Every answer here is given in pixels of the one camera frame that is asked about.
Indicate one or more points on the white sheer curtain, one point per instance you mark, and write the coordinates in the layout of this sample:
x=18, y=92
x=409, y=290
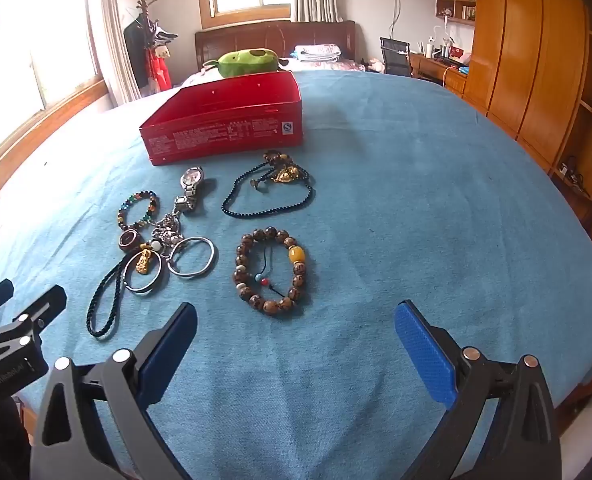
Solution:
x=118, y=35

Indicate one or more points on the black office chair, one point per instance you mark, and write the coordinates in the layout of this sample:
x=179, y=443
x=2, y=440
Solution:
x=395, y=55

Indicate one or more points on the dark wooden headboard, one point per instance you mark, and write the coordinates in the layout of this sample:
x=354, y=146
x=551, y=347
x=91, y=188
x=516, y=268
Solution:
x=276, y=35

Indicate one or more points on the wooden wall shelf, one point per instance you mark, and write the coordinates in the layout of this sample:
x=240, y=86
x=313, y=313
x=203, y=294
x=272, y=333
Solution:
x=456, y=2

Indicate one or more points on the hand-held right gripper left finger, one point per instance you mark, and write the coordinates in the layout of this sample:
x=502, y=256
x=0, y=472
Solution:
x=168, y=355

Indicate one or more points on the small red desk box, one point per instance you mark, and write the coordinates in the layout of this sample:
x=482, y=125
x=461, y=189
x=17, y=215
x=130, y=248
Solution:
x=457, y=52

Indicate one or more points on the wooden wardrobe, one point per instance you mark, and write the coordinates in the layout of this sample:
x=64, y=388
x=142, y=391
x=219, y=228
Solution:
x=526, y=50

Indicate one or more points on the gold figurine pendant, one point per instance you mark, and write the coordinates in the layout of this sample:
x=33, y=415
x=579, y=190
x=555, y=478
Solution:
x=144, y=262

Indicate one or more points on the black jacket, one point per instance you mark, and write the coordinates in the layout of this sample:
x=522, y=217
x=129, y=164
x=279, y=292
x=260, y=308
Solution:
x=134, y=50

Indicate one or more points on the large wooden frame window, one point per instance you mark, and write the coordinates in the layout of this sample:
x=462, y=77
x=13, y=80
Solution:
x=25, y=70

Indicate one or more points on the pink plush toy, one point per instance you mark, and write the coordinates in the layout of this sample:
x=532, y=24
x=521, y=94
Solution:
x=376, y=65

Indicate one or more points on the silver bangle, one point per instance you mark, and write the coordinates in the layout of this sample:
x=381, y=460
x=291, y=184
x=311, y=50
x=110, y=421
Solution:
x=143, y=291
x=210, y=255

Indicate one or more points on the white desk lamp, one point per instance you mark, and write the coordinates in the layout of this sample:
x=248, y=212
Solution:
x=446, y=30

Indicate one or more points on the green avocado plush toy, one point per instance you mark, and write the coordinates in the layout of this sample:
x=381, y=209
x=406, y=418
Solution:
x=246, y=60

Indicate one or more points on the red bag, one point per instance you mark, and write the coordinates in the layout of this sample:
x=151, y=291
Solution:
x=159, y=72

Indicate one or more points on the folded patterned blanket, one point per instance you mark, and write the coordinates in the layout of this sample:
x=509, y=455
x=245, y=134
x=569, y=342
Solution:
x=318, y=52

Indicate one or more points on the silver wristwatch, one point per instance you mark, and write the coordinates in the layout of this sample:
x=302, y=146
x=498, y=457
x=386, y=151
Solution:
x=192, y=177

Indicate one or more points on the wooden coat rack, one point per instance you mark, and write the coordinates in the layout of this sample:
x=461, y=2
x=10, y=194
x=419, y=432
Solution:
x=143, y=2

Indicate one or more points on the wooden desk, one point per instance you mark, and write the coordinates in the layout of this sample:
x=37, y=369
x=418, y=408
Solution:
x=451, y=77

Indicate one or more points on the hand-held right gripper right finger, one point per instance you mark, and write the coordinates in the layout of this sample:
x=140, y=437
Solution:
x=423, y=355

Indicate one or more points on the pink floral quilt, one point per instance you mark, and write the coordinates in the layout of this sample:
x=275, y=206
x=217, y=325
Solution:
x=346, y=65

